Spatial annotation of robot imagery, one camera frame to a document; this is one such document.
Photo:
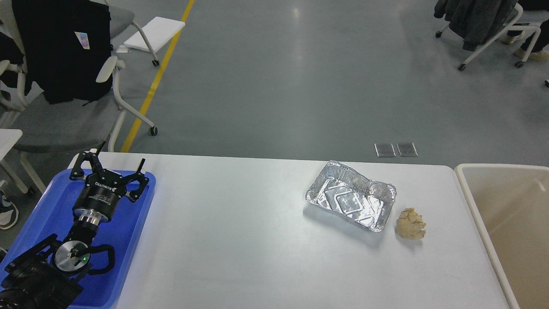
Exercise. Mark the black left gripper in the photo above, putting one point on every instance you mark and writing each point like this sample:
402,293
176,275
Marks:
98,193

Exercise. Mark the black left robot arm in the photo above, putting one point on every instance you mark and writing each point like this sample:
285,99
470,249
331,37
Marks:
47,275

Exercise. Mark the grey office chair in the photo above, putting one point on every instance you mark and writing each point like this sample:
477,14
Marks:
64,127

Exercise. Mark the white side table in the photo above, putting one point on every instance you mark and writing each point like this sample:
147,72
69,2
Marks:
8,138

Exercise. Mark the black white sneaker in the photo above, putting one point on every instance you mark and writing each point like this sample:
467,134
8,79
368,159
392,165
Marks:
9,213

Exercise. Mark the black jacket on chair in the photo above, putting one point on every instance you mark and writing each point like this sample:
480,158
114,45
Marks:
66,44

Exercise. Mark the white flat board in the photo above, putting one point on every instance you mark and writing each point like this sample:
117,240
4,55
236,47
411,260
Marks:
158,32

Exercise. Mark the aluminium foil tray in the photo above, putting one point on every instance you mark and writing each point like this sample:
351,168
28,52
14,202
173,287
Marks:
344,192

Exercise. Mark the left floor socket plate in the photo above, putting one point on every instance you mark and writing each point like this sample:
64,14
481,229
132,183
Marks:
385,150

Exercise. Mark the floor socket plate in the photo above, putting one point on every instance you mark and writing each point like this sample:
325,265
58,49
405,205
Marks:
407,149
385,150

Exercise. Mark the right floor socket plate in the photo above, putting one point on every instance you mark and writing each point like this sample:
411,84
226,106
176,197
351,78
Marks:
407,149

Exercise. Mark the crumpled brown paper ball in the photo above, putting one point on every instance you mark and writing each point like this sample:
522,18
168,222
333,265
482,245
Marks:
410,225

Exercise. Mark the dark grey hanging coat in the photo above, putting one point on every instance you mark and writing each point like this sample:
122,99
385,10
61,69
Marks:
476,21

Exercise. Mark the beige plastic bin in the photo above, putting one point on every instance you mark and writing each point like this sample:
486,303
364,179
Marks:
510,206

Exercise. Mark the seated person's tan shoes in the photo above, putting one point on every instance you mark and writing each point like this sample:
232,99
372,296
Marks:
534,55

